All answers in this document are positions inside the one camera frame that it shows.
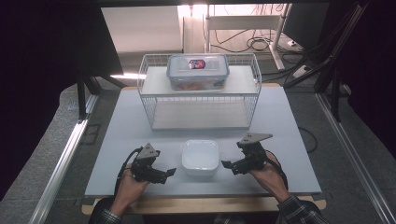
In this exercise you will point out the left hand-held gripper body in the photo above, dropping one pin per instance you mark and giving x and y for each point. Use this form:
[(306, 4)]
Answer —
[(144, 165)]

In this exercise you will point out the dark curtain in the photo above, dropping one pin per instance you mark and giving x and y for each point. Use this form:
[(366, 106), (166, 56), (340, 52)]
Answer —
[(373, 62), (40, 77)]

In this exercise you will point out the aluminium rail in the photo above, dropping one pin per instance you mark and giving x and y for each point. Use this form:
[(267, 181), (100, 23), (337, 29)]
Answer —
[(351, 155), (62, 168)]

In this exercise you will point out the white square bowl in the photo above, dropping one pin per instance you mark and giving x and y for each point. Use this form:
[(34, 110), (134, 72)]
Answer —
[(200, 157)]

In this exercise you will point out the person's plaid clothing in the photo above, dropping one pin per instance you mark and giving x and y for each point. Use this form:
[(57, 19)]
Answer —
[(246, 218)]

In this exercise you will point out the person's right hand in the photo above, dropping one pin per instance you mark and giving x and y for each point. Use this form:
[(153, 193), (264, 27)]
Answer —
[(271, 180)]

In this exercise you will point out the clear plastic food container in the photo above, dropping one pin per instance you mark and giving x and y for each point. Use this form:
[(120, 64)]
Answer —
[(197, 71)]

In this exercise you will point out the white power strip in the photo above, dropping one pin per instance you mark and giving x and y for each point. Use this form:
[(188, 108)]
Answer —
[(301, 71)]

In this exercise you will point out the person's left hand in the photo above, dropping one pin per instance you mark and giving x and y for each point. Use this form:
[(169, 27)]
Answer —
[(130, 193)]

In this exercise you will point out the black metal stand legs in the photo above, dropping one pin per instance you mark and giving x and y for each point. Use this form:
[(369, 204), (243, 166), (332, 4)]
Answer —
[(82, 96)]

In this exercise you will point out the dark monitor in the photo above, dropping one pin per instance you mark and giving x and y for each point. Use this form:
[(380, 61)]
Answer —
[(305, 25)]

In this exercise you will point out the white desk frame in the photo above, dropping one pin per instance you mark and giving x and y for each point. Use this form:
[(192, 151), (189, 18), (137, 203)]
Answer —
[(243, 22)]

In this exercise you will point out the white cabinet panel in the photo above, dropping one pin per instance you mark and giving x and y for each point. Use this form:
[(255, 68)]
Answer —
[(143, 28)]

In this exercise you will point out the black metal stand frame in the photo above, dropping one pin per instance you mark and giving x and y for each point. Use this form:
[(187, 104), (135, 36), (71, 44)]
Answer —
[(334, 77)]

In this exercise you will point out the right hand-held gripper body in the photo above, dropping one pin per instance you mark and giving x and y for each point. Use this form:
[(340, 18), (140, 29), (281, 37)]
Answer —
[(255, 154)]

